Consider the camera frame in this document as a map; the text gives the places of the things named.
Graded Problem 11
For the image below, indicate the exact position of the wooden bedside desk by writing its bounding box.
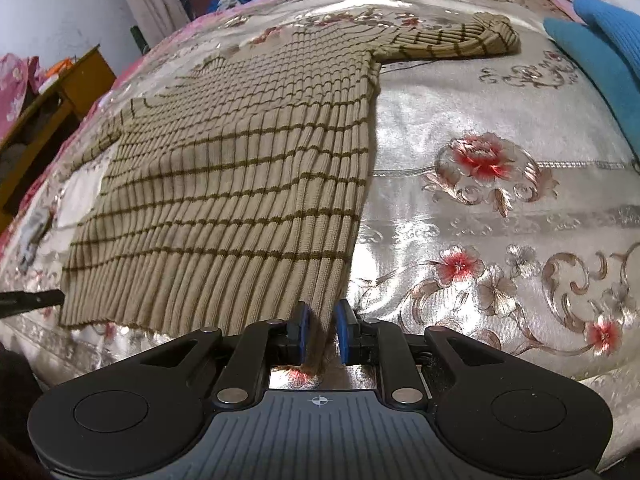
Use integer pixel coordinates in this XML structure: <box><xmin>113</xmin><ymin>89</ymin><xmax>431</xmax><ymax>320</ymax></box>
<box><xmin>1</xmin><ymin>47</ymin><xmax>116</xmax><ymax>228</ymax></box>

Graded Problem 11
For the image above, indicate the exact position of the beige striped knit sweater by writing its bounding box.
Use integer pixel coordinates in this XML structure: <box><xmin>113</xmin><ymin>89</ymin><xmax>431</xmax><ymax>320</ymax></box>
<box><xmin>60</xmin><ymin>13</ymin><xmax>521</xmax><ymax>370</ymax></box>

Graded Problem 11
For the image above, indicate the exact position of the pink floral fabric cover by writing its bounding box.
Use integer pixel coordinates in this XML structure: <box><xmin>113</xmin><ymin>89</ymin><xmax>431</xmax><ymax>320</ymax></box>
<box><xmin>0</xmin><ymin>53</ymin><xmax>42</xmax><ymax>139</ymax></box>

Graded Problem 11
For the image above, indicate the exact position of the blue folded garment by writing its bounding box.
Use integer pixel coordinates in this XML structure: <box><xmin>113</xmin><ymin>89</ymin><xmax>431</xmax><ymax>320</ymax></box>
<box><xmin>544</xmin><ymin>0</ymin><xmax>639</xmax><ymax>153</ymax></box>

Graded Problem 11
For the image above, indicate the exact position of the grey small cloth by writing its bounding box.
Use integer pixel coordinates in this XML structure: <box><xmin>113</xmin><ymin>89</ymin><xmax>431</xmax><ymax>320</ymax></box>
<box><xmin>17</xmin><ymin>208</ymin><xmax>52</xmax><ymax>273</ymax></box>

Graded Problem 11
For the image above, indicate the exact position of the floral satin bedspread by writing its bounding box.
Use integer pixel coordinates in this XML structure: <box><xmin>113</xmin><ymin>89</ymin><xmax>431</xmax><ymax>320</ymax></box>
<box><xmin>1</xmin><ymin>0</ymin><xmax>639</xmax><ymax>479</ymax></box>

